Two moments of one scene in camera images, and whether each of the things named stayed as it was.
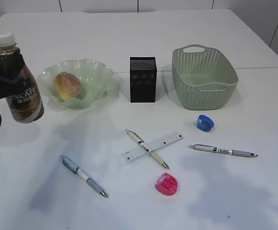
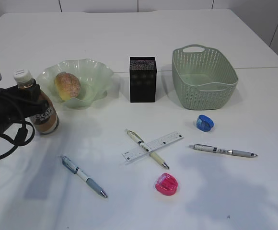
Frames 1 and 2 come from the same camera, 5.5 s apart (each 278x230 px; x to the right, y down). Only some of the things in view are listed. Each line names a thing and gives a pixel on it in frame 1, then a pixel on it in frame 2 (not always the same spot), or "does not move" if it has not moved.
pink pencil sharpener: [167, 184] does not move
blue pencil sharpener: [204, 123] does not move
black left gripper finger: [3, 78] → [5, 106]
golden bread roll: [67, 86] does not move
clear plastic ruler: [152, 146] does not move
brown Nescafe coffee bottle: [8, 76] → [47, 122]
